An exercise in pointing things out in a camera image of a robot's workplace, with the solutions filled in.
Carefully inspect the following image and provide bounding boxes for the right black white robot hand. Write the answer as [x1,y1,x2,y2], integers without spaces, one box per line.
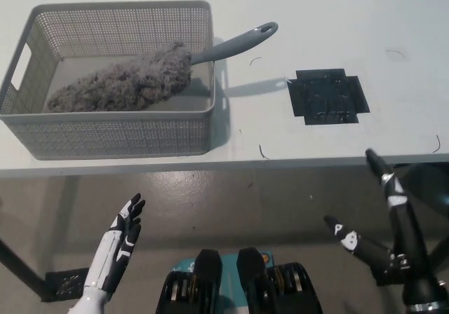
[323,148,442,307]

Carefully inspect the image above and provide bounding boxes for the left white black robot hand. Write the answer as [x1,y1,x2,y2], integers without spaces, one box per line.
[83,193,147,293]

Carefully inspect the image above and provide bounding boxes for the grey fluffy duster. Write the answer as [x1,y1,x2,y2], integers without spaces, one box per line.
[46,21,279,113]

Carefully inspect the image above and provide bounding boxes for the black tape patch on desk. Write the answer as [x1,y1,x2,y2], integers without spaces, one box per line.
[286,68,370,126]

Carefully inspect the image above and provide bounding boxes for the grey perforated plastic basket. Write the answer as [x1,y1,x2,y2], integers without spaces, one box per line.
[0,0,217,161]

